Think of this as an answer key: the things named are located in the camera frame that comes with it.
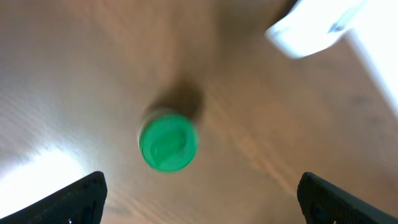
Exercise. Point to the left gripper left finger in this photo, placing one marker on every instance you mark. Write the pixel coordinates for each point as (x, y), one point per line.
(80, 202)

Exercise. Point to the green lid jar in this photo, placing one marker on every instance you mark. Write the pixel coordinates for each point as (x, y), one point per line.
(167, 140)

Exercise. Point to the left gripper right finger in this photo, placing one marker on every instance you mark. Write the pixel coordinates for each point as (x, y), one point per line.
(324, 203)

